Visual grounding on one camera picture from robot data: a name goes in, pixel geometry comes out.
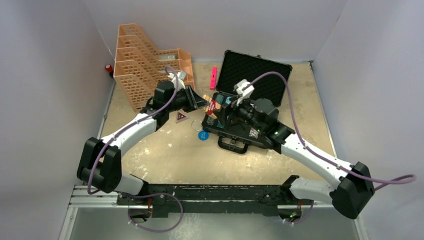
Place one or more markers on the orange plastic file organizer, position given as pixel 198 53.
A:
pixel 139 65

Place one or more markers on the green poker chip row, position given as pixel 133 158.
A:
pixel 219 98

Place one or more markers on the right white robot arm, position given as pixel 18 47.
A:
pixel 347 187

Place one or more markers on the red emergency button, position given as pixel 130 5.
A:
pixel 109 68

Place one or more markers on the red playing card deck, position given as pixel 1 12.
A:
pixel 212 106

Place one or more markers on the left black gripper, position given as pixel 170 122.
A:
pixel 194 101

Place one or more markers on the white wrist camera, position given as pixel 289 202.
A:
pixel 178 79
pixel 243 90

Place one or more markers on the black poker chip case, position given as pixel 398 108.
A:
pixel 266 98

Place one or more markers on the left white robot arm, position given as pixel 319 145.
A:
pixel 100 164

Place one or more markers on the clear round disc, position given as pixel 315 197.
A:
pixel 196 125

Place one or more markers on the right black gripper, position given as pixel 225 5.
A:
pixel 228 109

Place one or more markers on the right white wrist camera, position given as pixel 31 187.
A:
pixel 243 90

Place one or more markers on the blue round button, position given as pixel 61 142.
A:
pixel 203 135

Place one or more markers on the blue red chip row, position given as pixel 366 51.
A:
pixel 228 100

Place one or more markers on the pink marker pen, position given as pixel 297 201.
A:
pixel 213 78

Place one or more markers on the black metal base rail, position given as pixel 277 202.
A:
pixel 214 199

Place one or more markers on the red triangular dealer token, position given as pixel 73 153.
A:
pixel 181 116

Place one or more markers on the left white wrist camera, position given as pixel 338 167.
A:
pixel 178 79

